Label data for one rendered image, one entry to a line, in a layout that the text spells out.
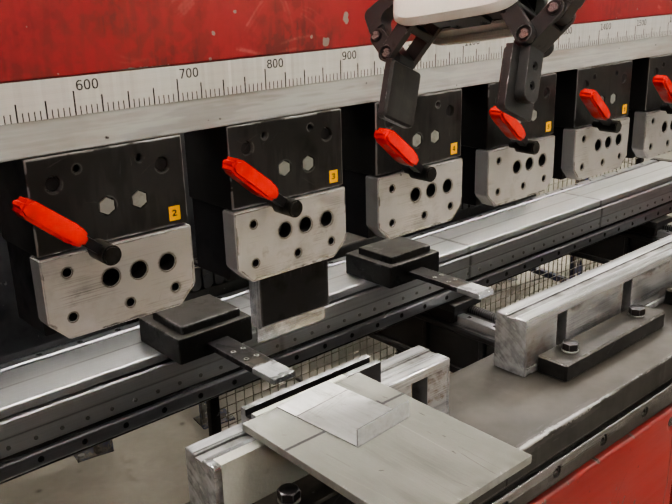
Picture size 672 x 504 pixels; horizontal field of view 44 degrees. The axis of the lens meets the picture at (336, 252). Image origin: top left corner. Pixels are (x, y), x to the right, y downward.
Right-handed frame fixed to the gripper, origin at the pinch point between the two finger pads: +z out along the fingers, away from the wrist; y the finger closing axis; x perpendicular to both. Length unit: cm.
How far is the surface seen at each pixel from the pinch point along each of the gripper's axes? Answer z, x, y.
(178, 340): 21, -25, 58
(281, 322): 16.2, -24.5, 38.4
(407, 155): -4.3, -28.3, 26.6
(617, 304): 5, -97, 31
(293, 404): 25, -27, 37
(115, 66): -3.8, 5.7, 32.1
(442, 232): -5, -90, 66
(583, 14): -32, -59, 25
